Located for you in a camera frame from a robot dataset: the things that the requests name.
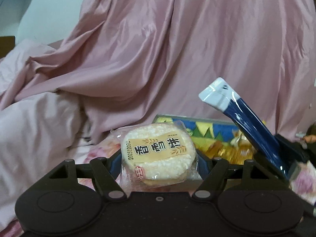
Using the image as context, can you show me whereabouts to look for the dark blue snack stick packet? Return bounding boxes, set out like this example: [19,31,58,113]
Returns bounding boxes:
[199,78,289,180]

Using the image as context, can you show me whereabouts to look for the rice cracker packet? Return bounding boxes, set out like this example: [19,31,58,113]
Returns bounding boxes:
[112,120,201,192]

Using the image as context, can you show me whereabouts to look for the pale pink duvet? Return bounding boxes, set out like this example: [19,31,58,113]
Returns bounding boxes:
[1,40,81,230]

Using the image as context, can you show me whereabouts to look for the brown wooden headboard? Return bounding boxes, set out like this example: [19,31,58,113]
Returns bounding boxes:
[0,36,16,58]

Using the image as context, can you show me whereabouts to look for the pink satin curtain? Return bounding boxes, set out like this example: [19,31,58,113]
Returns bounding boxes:
[1,0,315,139]

